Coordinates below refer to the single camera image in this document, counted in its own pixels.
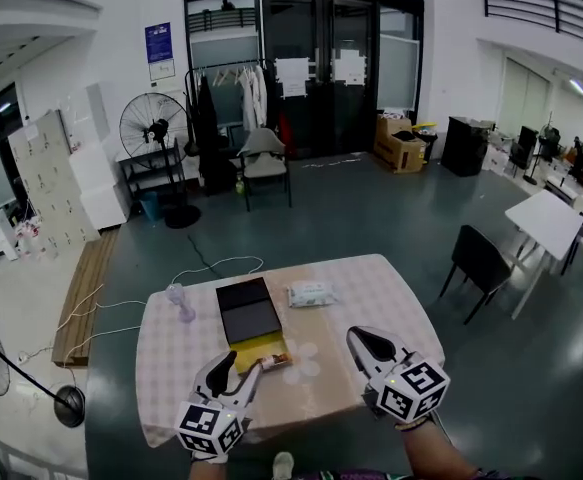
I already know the blue waste bin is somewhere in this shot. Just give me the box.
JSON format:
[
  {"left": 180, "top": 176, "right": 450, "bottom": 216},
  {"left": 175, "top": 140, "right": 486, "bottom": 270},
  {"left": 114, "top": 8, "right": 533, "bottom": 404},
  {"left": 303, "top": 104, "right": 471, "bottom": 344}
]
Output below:
[{"left": 139, "top": 190, "right": 160, "bottom": 221}]

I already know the person's right forearm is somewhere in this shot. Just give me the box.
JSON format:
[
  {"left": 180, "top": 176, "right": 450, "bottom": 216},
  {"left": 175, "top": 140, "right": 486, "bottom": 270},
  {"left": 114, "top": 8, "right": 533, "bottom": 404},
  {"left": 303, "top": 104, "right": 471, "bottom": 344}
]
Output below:
[{"left": 395, "top": 415, "right": 477, "bottom": 480}]

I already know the person's purple green shirt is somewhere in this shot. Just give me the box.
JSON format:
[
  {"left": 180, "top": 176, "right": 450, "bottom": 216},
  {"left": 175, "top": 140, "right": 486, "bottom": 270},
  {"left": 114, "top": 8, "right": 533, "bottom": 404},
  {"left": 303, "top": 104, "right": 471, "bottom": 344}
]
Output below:
[{"left": 290, "top": 470, "right": 412, "bottom": 480}]

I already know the white paper notice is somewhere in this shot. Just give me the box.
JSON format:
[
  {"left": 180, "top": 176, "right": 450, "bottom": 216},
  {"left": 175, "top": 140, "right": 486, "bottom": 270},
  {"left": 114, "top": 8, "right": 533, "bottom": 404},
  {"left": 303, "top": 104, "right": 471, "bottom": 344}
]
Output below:
[
  {"left": 274, "top": 56, "right": 315, "bottom": 100},
  {"left": 331, "top": 49, "right": 367, "bottom": 87}
]

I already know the white locker cabinet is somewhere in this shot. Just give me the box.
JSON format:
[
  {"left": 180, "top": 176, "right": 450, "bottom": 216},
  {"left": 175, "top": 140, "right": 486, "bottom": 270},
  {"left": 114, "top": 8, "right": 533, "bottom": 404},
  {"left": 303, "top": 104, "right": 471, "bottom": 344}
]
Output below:
[{"left": 8, "top": 110, "right": 101, "bottom": 259}]

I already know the black upright pedestal fan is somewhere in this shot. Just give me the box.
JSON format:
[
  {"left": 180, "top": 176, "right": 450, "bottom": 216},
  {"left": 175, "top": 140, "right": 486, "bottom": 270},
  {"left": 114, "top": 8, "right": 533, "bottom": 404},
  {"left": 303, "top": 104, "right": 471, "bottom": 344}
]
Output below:
[{"left": 119, "top": 92, "right": 202, "bottom": 230}]

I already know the black upholstered chair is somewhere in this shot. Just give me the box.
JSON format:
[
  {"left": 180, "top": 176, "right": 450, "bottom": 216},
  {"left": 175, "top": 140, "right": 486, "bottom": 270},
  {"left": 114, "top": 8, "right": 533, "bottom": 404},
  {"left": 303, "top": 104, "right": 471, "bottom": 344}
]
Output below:
[{"left": 439, "top": 224, "right": 515, "bottom": 326}]

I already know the black cabinet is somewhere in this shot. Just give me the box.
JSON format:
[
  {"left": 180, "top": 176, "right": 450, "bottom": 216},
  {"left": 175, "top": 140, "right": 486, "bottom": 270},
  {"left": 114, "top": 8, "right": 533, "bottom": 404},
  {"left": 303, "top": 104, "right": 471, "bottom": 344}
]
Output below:
[{"left": 440, "top": 116, "right": 490, "bottom": 178}]

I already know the white wet wipes packet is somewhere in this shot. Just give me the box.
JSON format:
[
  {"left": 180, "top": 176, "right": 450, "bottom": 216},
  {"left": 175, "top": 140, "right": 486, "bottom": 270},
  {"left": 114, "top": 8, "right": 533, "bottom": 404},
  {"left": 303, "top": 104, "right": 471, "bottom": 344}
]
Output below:
[{"left": 286, "top": 280, "right": 337, "bottom": 309}]

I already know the red-capped dark bottle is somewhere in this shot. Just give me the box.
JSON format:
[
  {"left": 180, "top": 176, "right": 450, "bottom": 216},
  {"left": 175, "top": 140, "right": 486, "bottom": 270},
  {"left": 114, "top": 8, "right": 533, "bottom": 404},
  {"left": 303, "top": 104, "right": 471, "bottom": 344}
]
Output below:
[{"left": 258, "top": 352, "right": 291, "bottom": 369}]

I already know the blue wall poster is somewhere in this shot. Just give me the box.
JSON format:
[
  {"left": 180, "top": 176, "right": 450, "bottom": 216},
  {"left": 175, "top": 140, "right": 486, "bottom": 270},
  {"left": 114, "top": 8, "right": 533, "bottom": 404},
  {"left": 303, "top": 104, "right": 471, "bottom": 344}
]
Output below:
[{"left": 144, "top": 21, "right": 176, "bottom": 82}]

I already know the black clothes rack with coats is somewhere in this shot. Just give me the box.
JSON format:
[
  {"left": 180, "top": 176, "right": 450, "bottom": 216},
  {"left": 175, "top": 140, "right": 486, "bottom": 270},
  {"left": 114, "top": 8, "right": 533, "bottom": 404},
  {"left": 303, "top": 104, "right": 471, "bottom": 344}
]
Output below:
[{"left": 183, "top": 59, "right": 272, "bottom": 197}]

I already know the clear glass goblet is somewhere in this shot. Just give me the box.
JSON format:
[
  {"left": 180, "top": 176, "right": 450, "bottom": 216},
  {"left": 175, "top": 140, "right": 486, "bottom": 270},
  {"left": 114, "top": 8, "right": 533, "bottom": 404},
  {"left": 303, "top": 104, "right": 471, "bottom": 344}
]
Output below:
[{"left": 166, "top": 282, "right": 197, "bottom": 324}]

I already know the black framed glass door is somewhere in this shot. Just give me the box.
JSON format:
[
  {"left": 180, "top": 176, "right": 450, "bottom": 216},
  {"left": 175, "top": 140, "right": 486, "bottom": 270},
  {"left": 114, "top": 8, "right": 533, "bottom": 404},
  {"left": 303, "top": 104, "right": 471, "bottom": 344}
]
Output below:
[{"left": 182, "top": 0, "right": 425, "bottom": 162}]

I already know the black floor cable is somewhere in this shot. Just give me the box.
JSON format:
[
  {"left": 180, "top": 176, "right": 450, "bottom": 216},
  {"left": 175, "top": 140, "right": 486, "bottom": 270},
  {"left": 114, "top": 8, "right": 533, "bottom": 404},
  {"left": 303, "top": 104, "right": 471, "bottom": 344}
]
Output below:
[{"left": 186, "top": 234, "right": 232, "bottom": 277}]

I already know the table with checked cloth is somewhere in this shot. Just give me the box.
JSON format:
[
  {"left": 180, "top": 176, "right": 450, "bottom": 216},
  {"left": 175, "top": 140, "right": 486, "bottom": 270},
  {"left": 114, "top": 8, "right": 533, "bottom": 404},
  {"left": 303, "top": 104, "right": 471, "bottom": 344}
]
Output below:
[{"left": 134, "top": 253, "right": 446, "bottom": 449}]

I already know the person's left forearm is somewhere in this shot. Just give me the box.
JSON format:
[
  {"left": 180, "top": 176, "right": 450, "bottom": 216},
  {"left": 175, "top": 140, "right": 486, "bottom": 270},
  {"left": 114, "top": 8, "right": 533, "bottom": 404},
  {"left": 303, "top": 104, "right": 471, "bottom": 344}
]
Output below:
[{"left": 190, "top": 453, "right": 230, "bottom": 480}]

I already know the wooden pallet board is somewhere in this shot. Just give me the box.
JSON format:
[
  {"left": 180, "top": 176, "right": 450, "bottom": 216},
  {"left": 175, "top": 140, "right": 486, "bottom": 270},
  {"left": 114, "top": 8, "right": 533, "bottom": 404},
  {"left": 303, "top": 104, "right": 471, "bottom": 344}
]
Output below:
[{"left": 51, "top": 226, "right": 122, "bottom": 368}]

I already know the grey armchair black frame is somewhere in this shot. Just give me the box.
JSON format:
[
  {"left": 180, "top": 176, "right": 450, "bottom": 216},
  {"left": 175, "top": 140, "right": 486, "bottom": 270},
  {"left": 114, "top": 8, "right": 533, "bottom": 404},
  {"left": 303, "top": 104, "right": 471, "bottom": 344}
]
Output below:
[{"left": 238, "top": 127, "right": 293, "bottom": 213}]

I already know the white floor cable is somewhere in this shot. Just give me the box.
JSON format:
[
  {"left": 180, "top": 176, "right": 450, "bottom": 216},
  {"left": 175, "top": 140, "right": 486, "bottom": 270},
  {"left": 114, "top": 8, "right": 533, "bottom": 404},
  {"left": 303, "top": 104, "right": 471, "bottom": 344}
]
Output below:
[{"left": 18, "top": 255, "right": 265, "bottom": 364}]

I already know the black tilted pedestal fan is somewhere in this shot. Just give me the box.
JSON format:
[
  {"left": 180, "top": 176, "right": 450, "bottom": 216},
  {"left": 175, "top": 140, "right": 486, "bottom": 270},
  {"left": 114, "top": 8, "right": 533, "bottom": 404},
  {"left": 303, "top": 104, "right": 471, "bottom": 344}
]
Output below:
[{"left": 0, "top": 295, "right": 86, "bottom": 428}]

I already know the black bin yellow lid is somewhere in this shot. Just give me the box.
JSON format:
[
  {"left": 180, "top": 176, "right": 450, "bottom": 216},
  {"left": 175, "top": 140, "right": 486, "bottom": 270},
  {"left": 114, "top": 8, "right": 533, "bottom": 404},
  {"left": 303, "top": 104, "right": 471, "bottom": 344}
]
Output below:
[{"left": 410, "top": 122, "right": 440, "bottom": 164}]

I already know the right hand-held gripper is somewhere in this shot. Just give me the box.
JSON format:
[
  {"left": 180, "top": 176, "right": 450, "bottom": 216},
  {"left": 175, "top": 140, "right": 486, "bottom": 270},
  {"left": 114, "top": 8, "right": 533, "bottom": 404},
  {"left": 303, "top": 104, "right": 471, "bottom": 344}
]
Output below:
[{"left": 345, "top": 325, "right": 451, "bottom": 423}]

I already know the person's white shoe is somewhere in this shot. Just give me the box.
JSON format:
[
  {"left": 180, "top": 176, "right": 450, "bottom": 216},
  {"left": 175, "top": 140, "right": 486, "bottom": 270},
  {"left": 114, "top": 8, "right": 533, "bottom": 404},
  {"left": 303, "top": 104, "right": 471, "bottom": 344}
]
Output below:
[{"left": 272, "top": 451, "right": 296, "bottom": 480}]

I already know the black metal shelf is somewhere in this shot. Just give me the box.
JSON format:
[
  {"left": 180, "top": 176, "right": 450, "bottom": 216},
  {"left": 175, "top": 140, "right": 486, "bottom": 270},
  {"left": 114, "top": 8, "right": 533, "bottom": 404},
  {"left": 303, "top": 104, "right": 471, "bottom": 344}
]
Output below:
[{"left": 115, "top": 140, "right": 187, "bottom": 217}]

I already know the black tray box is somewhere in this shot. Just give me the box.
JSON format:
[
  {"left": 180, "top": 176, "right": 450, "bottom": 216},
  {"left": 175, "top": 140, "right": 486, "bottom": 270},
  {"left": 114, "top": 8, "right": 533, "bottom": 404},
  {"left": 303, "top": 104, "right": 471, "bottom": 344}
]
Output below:
[{"left": 214, "top": 276, "right": 292, "bottom": 375}]

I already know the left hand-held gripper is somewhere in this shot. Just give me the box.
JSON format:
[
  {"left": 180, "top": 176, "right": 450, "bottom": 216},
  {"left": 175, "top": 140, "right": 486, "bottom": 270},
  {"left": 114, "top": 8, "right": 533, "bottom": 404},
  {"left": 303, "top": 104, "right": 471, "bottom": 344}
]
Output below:
[{"left": 173, "top": 350, "right": 263, "bottom": 459}]

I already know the stack of white foam boxes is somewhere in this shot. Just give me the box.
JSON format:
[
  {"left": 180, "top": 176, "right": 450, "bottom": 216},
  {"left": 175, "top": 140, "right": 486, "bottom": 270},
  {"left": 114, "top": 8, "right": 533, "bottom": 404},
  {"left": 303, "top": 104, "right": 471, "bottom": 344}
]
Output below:
[{"left": 68, "top": 82, "right": 132, "bottom": 232}]

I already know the brown cardboard box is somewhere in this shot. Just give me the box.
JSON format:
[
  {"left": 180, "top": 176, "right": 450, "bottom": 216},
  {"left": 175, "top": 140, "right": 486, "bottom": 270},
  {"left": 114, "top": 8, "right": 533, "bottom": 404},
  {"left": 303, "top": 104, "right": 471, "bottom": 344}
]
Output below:
[{"left": 373, "top": 112, "right": 427, "bottom": 174}]

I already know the black balcony railing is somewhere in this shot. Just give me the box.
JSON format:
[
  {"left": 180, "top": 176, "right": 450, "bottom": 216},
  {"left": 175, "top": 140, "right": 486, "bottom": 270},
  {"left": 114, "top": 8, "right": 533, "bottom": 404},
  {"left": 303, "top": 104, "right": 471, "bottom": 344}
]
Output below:
[{"left": 477, "top": 0, "right": 583, "bottom": 52}]

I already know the white square table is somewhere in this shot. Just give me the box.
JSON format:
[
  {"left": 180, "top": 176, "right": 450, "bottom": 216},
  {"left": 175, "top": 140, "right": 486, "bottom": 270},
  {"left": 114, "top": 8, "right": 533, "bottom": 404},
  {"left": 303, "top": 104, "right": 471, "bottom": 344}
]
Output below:
[{"left": 504, "top": 189, "right": 583, "bottom": 321}]

